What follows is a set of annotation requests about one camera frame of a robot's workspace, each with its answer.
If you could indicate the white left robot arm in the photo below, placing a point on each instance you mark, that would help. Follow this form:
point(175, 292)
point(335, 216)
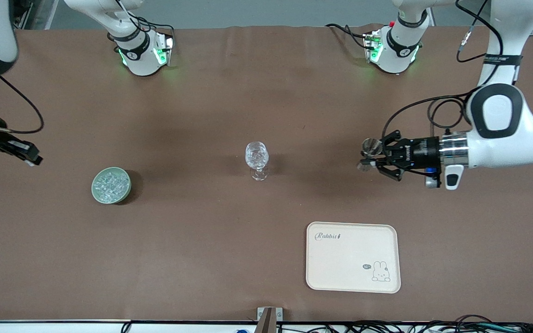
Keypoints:
point(516, 138)

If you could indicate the brown wooden post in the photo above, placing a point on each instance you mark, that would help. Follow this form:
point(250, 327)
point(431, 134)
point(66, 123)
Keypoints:
point(267, 323)

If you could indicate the brown table mat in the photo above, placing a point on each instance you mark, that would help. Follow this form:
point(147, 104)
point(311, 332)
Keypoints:
point(201, 254)

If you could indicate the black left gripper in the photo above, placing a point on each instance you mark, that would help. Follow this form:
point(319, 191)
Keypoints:
point(418, 152)

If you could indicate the cream rabbit print tray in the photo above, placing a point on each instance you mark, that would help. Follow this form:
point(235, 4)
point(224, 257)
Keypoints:
point(350, 259)

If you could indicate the silver metal jigger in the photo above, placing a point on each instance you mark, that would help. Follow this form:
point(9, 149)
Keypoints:
point(372, 147)

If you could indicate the clear wine glass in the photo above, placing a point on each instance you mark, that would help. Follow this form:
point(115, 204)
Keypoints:
point(256, 156)

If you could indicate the clear ice cubes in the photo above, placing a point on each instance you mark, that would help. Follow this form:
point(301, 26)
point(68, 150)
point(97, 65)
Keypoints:
point(109, 185)

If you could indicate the grey metal bracket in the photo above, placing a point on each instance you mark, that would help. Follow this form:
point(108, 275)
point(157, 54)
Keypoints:
point(261, 313)

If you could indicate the green round bowl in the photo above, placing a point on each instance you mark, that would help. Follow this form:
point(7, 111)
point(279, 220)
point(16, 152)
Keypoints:
point(129, 187)

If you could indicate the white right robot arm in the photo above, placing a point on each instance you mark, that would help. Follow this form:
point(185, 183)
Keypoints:
point(132, 51)

